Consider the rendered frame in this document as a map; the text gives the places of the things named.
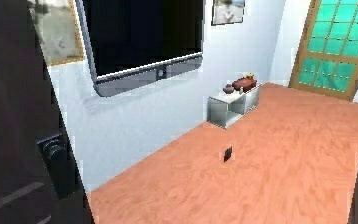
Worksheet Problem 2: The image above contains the white low open shelf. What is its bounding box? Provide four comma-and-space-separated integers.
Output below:
207, 81, 263, 130

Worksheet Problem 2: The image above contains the dark red round pot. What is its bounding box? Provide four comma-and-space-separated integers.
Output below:
222, 83, 236, 95

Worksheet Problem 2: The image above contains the small black square object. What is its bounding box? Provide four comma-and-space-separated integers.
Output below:
223, 145, 234, 163

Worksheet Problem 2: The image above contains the dark red box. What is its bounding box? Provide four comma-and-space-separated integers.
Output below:
231, 77, 258, 94

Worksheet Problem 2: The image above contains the dark brown room door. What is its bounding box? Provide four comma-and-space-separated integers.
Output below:
0, 0, 95, 224

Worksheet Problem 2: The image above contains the wooden door with green panes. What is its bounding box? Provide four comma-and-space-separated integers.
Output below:
288, 0, 358, 102

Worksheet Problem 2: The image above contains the black wall television set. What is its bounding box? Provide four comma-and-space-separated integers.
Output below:
74, 0, 205, 98

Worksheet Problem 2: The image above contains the dark framed wall picture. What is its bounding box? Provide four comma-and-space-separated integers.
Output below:
211, 0, 246, 27

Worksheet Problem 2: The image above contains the black door handle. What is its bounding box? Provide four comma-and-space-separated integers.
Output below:
36, 132, 79, 200

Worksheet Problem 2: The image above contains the gold framed wall picture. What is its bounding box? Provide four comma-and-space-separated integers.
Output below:
27, 0, 87, 67

